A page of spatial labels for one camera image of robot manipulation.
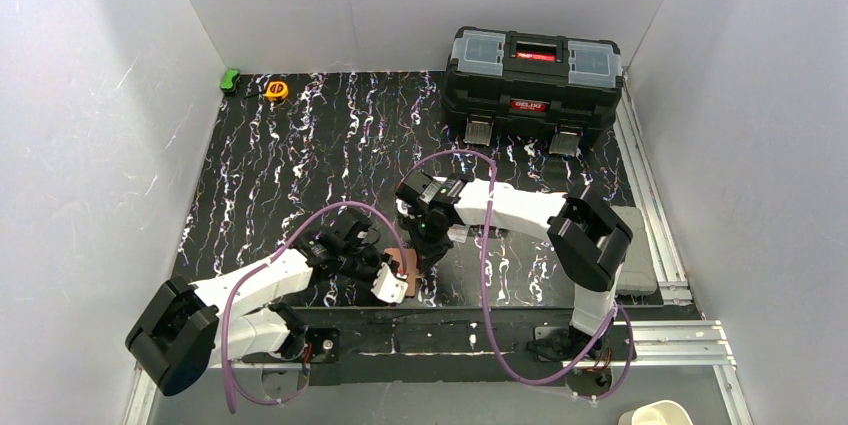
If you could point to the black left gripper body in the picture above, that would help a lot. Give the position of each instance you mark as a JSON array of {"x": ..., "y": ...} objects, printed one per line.
[{"x": 371, "y": 266}]

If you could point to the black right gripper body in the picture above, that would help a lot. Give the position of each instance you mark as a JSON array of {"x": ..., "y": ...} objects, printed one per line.
[{"x": 433, "y": 249}]

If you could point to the brown leather card holder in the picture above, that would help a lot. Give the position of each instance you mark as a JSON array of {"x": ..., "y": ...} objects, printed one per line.
[{"x": 405, "y": 263}]

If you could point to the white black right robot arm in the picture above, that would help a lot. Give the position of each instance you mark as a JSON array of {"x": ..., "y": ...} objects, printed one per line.
[{"x": 589, "y": 238}]

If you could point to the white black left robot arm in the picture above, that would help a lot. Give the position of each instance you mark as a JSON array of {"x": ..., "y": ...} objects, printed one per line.
[{"x": 188, "y": 327}]

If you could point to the yellow tape measure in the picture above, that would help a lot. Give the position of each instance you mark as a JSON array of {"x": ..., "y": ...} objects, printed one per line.
[{"x": 276, "y": 91}]

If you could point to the black red toolbox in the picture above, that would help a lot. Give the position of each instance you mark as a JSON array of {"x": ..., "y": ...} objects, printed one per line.
[{"x": 553, "y": 88}]

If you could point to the green small device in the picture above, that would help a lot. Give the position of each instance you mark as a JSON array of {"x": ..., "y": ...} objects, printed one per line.
[{"x": 230, "y": 80}]

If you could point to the white plastic cup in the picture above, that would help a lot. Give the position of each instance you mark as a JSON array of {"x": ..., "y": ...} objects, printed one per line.
[{"x": 663, "y": 412}]

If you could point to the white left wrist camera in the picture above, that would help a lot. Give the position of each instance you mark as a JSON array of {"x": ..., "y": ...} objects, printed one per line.
[{"x": 388, "y": 286}]

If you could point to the aluminium frame rail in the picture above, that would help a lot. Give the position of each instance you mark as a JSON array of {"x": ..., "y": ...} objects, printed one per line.
[{"x": 438, "y": 336}]

